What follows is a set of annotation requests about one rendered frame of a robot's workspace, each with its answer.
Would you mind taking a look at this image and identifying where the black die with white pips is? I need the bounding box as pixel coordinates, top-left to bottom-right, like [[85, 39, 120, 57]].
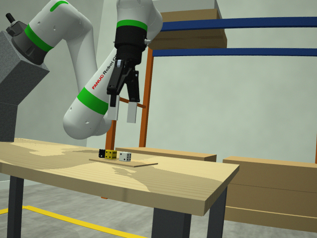
[[99, 149, 105, 158]]

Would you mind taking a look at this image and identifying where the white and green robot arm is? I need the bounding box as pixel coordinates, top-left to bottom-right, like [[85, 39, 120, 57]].
[[6, 0, 163, 140]]

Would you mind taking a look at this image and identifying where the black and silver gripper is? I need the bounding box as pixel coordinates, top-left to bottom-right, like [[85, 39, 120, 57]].
[[107, 47, 142, 123]]

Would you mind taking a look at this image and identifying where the yellow die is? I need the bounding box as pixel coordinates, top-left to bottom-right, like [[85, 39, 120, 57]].
[[105, 150, 117, 160]]

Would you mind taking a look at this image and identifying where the tan flat mat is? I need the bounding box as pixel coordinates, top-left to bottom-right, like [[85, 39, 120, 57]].
[[89, 157, 158, 168]]

